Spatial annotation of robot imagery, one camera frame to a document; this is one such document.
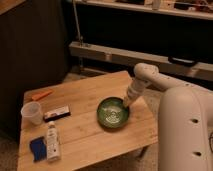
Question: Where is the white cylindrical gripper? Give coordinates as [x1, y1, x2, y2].
[123, 78, 150, 107]

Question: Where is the green ceramic bowl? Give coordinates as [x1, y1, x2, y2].
[97, 97, 130, 129]

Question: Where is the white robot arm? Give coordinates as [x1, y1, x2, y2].
[124, 63, 213, 171]

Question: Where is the wooden table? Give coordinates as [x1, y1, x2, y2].
[17, 71, 157, 171]

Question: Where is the metal pole stand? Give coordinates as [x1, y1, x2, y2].
[72, 0, 84, 72]

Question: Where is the long grey case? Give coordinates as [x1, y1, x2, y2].
[69, 41, 213, 81]

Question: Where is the orange marker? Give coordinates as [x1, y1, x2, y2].
[31, 90, 53, 101]

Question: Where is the white tube bottle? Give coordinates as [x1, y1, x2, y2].
[46, 121, 61, 162]

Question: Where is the clear plastic cup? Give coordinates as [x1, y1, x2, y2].
[21, 101, 43, 125]

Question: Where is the blue cloth object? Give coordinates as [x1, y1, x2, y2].
[30, 137, 47, 162]

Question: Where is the upper shelf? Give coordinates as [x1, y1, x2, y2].
[67, 0, 213, 21]

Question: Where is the black case handle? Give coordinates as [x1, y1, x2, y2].
[168, 57, 198, 67]

